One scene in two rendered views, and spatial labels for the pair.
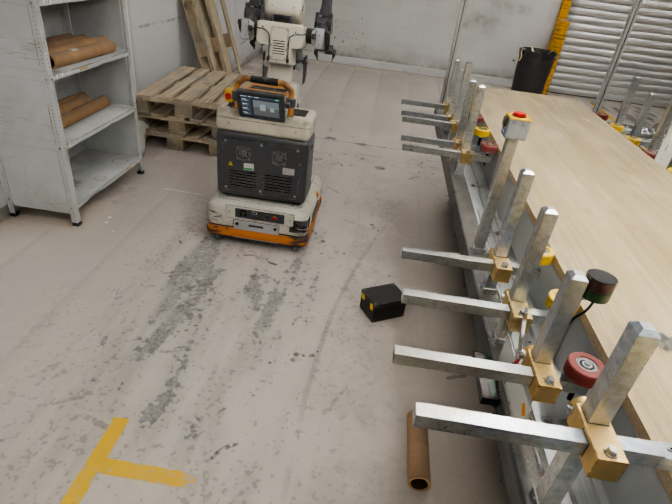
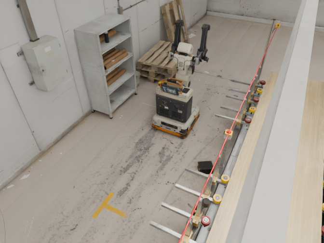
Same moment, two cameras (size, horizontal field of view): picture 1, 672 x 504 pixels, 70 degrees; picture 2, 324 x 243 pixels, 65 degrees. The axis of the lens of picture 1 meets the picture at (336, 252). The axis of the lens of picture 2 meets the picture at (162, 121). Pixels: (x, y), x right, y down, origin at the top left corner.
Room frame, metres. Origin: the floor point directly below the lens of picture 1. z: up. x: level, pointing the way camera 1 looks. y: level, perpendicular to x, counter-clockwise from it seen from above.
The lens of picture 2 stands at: (-0.36, -0.70, 2.92)
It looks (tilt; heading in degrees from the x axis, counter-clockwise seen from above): 40 degrees down; 24
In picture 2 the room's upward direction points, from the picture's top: straight up
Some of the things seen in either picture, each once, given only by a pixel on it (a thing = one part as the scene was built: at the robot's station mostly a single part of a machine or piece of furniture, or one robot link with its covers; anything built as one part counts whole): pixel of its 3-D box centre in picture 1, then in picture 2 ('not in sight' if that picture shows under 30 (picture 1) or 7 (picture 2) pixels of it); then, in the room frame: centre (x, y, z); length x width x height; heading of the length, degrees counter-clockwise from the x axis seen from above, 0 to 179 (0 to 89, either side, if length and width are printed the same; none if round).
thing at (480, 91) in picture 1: (469, 135); (241, 114); (2.34, -0.57, 0.92); 0.04 x 0.04 x 0.48; 87
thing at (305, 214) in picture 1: (269, 202); (176, 116); (2.86, 0.48, 0.16); 0.67 x 0.64 x 0.25; 177
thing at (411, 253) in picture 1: (469, 262); (205, 176); (1.31, -0.42, 0.82); 0.43 x 0.03 x 0.04; 87
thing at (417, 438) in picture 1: (418, 447); not in sight; (1.20, -0.41, 0.04); 0.30 x 0.08 x 0.08; 177
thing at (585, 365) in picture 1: (578, 381); (205, 222); (0.80, -0.57, 0.85); 0.08 x 0.08 x 0.11
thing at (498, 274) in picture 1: (499, 264); (214, 178); (1.32, -0.52, 0.82); 0.14 x 0.06 x 0.05; 177
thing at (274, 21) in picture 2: (462, 38); (267, 53); (3.65, -0.68, 1.20); 0.15 x 0.12 x 1.00; 177
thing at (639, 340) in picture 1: (587, 428); (187, 236); (0.60, -0.48, 0.94); 0.04 x 0.04 x 0.48; 87
